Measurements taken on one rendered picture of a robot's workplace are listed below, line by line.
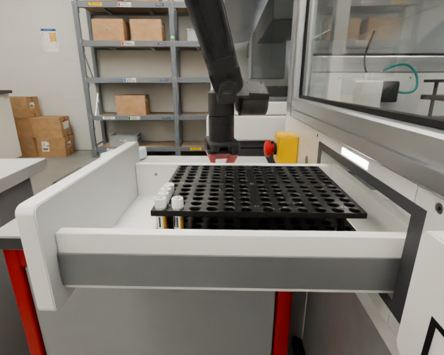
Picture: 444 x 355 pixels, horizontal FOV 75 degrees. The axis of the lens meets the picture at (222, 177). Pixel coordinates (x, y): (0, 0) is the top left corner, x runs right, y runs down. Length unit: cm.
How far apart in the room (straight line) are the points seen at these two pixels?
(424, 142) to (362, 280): 13
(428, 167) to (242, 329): 51
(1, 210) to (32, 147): 389
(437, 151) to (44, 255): 33
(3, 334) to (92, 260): 111
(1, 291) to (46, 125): 376
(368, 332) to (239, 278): 20
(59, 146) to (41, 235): 454
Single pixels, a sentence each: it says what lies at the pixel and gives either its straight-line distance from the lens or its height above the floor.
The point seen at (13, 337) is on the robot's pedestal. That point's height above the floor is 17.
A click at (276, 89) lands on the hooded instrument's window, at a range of 120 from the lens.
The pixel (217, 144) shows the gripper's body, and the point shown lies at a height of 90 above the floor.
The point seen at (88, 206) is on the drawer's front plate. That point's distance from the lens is 37.
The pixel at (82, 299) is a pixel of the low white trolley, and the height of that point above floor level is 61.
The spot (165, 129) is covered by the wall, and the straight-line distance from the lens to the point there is 472.
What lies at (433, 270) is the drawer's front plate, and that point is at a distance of 25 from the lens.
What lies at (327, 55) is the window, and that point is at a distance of 60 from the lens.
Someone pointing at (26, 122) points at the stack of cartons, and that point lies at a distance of 497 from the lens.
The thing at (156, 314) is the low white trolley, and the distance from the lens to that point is 67.
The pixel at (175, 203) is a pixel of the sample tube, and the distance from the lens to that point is 30.
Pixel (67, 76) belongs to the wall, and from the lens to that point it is 507.
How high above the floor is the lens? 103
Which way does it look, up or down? 18 degrees down
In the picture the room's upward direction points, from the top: straight up
